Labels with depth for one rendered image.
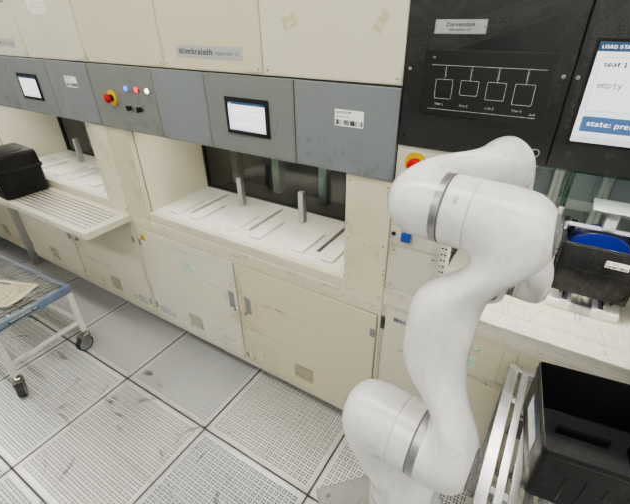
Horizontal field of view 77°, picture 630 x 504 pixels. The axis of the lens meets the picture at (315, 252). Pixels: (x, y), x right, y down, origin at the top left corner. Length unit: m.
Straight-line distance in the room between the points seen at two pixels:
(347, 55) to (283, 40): 0.23
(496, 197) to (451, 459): 0.38
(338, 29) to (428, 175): 0.79
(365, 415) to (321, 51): 1.01
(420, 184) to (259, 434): 1.74
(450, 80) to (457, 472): 0.90
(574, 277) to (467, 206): 1.02
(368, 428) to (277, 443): 1.39
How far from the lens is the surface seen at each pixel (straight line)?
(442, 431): 0.67
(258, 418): 2.18
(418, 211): 0.56
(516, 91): 1.15
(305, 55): 1.36
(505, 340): 1.46
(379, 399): 0.72
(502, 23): 1.15
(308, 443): 2.08
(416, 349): 0.62
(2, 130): 3.53
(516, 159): 0.66
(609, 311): 1.61
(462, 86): 1.17
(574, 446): 1.33
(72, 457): 2.35
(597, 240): 1.58
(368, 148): 1.28
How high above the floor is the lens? 1.75
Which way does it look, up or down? 31 degrees down
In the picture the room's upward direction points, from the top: 1 degrees counter-clockwise
